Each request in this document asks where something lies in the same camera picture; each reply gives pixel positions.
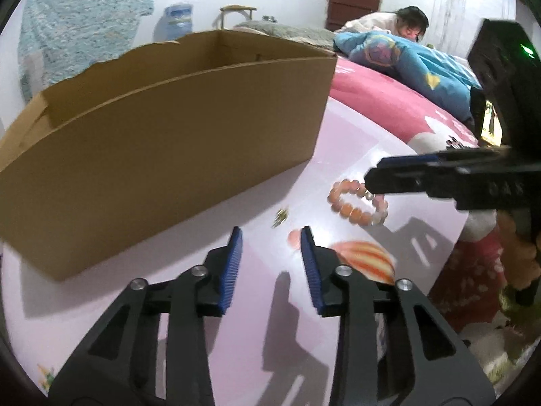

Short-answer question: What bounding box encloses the white green fluffy towel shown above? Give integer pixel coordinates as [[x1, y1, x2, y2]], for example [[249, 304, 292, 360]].
[[477, 313, 537, 390]]

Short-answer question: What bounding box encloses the pink floral bedsheet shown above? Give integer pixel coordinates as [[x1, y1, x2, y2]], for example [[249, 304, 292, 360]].
[[330, 57, 508, 331]]

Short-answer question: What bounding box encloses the teal floral cloth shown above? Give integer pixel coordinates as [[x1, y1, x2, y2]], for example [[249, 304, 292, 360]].
[[17, 0, 155, 102]]

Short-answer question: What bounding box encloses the blue printed quilt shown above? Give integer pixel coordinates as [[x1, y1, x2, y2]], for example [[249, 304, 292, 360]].
[[334, 29, 485, 125]]

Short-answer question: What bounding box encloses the wooden chair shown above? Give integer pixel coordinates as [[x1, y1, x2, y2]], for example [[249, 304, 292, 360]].
[[220, 5, 258, 30]]

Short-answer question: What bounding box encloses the person's right forearm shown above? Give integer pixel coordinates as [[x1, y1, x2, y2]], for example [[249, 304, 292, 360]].
[[496, 209, 541, 318]]

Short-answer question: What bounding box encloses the blue water bottle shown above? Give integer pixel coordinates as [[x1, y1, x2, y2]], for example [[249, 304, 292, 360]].
[[165, 3, 194, 35]]

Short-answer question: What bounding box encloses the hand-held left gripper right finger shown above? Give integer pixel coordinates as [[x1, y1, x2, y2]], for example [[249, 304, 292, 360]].
[[300, 225, 497, 406]]

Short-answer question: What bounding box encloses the grey fluffy blanket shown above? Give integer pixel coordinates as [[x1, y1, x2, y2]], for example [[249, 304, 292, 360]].
[[232, 20, 339, 49]]

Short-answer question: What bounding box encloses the brown cardboard box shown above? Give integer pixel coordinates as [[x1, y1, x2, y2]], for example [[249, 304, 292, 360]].
[[0, 29, 339, 282]]

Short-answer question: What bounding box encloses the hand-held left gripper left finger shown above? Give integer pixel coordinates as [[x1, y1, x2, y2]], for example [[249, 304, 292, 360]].
[[48, 226, 244, 406]]

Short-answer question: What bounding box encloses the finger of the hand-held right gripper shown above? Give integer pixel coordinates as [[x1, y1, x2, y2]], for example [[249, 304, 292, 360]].
[[378, 146, 514, 169], [364, 163, 461, 199]]

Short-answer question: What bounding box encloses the orange bead bracelet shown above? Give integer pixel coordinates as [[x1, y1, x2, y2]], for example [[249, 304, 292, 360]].
[[327, 179, 390, 227]]

